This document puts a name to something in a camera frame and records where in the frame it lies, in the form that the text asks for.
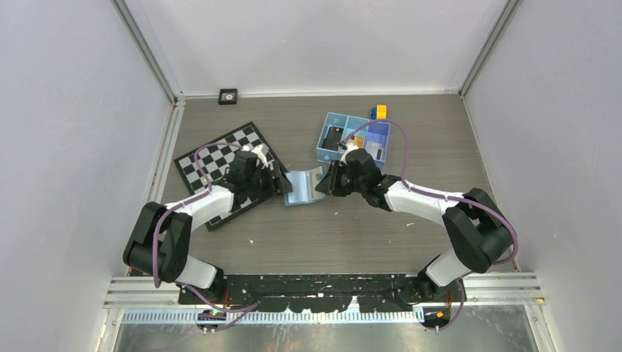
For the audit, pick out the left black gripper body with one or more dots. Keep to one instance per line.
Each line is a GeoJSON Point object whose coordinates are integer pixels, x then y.
{"type": "Point", "coordinates": [261, 183]}

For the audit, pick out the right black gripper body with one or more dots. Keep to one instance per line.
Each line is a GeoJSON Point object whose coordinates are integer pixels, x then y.
{"type": "Point", "coordinates": [348, 183]}

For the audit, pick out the light blue card holder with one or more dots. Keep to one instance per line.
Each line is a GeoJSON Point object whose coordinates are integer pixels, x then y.
{"type": "Point", "coordinates": [303, 186]}

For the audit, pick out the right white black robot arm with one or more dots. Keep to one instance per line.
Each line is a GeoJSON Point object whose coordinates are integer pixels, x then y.
{"type": "Point", "coordinates": [478, 232]}

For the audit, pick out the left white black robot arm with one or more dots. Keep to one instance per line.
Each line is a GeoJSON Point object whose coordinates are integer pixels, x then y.
{"type": "Point", "coordinates": [159, 242]}

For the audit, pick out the silver card in tray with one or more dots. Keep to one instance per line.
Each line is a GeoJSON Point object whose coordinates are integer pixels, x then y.
{"type": "Point", "coordinates": [376, 150]}

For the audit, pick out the black card in tray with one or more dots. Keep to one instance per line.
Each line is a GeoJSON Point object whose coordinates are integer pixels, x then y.
{"type": "Point", "coordinates": [333, 138]}

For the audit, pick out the blue three-compartment organizer tray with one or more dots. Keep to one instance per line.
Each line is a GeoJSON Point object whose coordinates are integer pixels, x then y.
{"type": "Point", "coordinates": [378, 132]}

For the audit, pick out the black white chessboard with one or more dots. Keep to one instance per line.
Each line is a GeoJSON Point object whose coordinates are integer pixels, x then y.
{"type": "Point", "coordinates": [204, 168]}

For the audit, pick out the blue yellow toy block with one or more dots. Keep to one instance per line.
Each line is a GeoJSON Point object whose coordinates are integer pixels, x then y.
{"type": "Point", "coordinates": [378, 112]}

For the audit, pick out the small black square device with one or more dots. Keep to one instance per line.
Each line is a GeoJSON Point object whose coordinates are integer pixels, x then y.
{"type": "Point", "coordinates": [228, 96]}

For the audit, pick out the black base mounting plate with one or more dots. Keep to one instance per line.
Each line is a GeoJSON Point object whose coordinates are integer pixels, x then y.
{"type": "Point", "coordinates": [321, 293]}

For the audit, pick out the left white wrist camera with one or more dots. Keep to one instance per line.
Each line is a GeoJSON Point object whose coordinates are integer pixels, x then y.
{"type": "Point", "coordinates": [260, 151]}

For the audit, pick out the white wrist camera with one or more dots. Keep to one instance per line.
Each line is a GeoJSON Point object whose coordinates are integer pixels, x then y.
{"type": "Point", "coordinates": [260, 151]}
{"type": "Point", "coordinates": [348, 146]}

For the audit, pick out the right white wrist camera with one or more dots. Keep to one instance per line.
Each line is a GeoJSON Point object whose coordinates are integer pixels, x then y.
{"type": "Point", "coordinates": [348, 146]}

